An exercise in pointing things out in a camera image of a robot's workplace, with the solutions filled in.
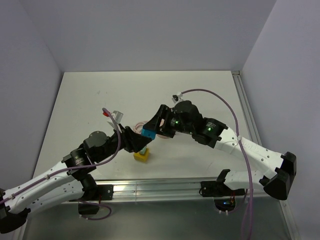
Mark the green plug adapter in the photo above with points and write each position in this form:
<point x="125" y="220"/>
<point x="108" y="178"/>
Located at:
<point x="143" y="150"/>

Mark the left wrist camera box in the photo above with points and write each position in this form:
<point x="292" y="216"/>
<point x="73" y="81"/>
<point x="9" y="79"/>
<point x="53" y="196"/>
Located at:
<point x="116" y="116"/>

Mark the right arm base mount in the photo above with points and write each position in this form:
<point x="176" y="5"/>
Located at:
<point x="224" y="197"/>

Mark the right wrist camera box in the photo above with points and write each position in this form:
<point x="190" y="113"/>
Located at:
<point x="177" y="98"/>

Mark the yellow cube socket adapter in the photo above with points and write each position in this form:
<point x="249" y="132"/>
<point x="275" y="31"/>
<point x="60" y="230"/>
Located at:
<point x="142" y="157"/>

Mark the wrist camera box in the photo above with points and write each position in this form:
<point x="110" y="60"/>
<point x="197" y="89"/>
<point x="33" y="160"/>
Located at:
<point x="116" y="116"/>
<point x="177" y="98"/>

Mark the blue plug adapter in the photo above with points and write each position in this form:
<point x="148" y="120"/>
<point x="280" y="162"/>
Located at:
<point x="148" y="133"/>

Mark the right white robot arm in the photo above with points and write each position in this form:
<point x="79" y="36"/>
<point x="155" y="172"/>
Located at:
<point x="274" y="174"/>

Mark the aluminium front rail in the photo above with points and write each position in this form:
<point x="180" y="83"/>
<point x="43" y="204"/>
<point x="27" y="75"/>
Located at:
<point x="155" y="190"/>

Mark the aluminium rail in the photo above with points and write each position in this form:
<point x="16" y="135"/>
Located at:
<point x="155" y="190"/>
<point x="246" y="124"/>

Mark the pink round power strip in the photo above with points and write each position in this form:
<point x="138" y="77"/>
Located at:
<point x="164" y="136"/>

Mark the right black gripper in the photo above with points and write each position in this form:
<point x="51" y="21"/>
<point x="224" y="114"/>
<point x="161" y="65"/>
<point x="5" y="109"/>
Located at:
<point x="165" y="112"/>

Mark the aluminium right rail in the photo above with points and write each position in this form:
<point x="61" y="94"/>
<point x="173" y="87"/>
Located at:
<point x="246" y="124"/>

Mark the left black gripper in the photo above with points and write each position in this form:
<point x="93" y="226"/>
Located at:
<point x="133" y="142"/>

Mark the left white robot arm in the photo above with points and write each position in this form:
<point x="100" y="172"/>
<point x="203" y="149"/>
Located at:
<point x="69" y="179"/>

